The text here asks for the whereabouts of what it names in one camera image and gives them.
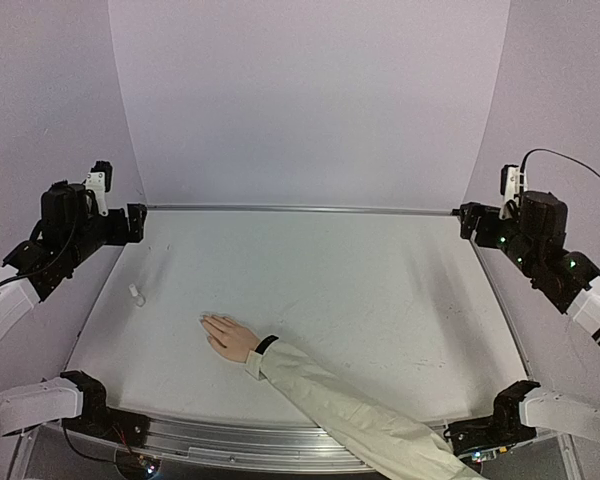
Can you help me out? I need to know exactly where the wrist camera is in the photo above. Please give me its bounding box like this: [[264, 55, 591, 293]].
[[499, 164, 527, 220], [85, 160, 113, 217]]

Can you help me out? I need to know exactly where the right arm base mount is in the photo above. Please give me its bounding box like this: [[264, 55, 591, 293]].
[[443, 380, 540, 457]]

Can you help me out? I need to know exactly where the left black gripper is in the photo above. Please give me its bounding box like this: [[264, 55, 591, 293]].
[[66, 202, 147, 267]]

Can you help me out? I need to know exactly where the forearm in beige sleeve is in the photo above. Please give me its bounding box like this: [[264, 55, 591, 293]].
[[246, 339, 481, 480]]

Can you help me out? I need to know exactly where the black right camera cable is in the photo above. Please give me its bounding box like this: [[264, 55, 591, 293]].
[[518, 148, 600, 195]]

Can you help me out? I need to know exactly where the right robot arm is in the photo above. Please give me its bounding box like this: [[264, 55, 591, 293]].
[[445, 191, 600, 455]]

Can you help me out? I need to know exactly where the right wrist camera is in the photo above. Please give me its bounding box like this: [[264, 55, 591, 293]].
[[499, 164, 527, 220]]

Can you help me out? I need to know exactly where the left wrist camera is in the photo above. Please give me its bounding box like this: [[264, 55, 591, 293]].
[[85, 160, 113, 217]]

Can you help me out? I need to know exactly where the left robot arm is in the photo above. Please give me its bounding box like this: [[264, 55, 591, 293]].
[[0, 179, 147, 437]]

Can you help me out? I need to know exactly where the aluminium front rail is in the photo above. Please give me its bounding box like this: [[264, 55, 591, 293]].
[[104, 407, 461, 474]]

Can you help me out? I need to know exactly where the black wrist band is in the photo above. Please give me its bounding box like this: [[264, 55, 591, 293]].
[[255, 335, 279, 355]]

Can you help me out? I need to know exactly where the person's bare hand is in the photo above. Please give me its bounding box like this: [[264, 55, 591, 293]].
[[201, 314, 260, 363]]

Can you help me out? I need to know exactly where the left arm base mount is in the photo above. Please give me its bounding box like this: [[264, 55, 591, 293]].
[[60, 370, 150, 449]]

